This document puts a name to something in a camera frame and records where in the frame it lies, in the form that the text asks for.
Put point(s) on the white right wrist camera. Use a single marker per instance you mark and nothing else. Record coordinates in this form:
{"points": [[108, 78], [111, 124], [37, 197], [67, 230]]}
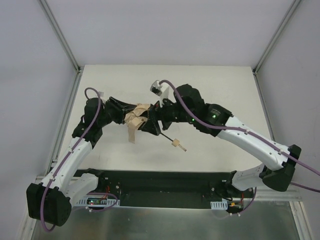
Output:
{"points": [[161, 90]]}

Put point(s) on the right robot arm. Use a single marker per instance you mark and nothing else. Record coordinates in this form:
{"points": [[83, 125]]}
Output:
{"points": [[277, 166]]}

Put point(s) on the right aluminium frame post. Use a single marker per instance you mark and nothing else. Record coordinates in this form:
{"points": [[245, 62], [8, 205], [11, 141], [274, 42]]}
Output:
{"points": [[293, 8]]}

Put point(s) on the right white cable duct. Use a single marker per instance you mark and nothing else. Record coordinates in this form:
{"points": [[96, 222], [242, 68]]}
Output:
{"points": [[219, 205]]}

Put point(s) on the left white cable duct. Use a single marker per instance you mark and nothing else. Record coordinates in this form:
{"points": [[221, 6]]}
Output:
{"points": [[97, 202]]}

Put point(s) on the beige folding umbrella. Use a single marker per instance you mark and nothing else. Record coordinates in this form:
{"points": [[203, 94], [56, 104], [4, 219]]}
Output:
{"points": [[137, 117]]}

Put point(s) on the aluminium front rail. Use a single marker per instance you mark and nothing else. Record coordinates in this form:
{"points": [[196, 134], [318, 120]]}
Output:
{"points": [[267, 194]]}

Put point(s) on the left aluminium frame post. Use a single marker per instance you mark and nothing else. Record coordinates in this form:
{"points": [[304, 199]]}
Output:
{"points": [[59, 34]]}

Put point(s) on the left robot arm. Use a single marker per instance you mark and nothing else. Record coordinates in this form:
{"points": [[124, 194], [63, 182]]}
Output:
{"points": [[51, 201]]}

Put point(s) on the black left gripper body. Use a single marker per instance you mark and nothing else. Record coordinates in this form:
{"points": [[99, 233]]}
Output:
{"points": [[116, 110]]}

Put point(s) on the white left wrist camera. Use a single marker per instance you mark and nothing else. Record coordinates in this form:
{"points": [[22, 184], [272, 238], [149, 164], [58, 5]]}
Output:
{"points": [[101, 93]]}

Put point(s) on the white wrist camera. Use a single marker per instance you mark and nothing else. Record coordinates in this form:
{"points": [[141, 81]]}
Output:
{"points": [[161, 90], [101, 93]]}

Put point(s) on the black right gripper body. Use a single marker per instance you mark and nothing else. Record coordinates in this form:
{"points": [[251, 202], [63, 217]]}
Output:
{"points": [[155, 119]]}

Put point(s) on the aluminium frame post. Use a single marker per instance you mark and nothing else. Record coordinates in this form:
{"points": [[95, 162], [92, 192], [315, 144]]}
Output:
{"points": [[59, 34], [293, 8]]}

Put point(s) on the white cable duct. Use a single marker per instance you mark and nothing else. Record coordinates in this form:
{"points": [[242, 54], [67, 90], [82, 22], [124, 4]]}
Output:
{"points": [[97, 202], [219, 205]]}

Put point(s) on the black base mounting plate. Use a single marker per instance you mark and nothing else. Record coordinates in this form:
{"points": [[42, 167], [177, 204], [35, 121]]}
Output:
{"points": [[163, 189]]}

